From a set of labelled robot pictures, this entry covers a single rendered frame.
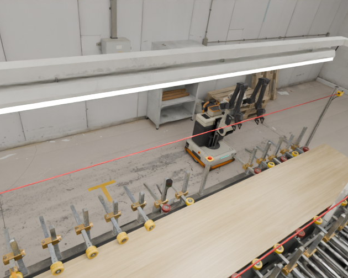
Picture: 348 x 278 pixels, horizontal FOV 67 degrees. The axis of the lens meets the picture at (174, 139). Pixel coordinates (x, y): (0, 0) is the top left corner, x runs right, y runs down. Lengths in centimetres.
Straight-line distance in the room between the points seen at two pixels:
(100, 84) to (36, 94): 25
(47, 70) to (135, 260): 159
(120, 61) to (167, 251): 160
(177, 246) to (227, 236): 46
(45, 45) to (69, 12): 55
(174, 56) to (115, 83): 32
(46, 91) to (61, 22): 315
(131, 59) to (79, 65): 22
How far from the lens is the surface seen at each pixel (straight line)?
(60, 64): 112
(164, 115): 539
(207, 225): 252
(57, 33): 427
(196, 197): 298
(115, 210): 236
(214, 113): 421
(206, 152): 432
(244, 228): 261
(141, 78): 126
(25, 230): 370
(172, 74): 134
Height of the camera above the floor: 286
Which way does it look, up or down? 35 degrees down
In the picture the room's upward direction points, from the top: 9 degrees clockwise
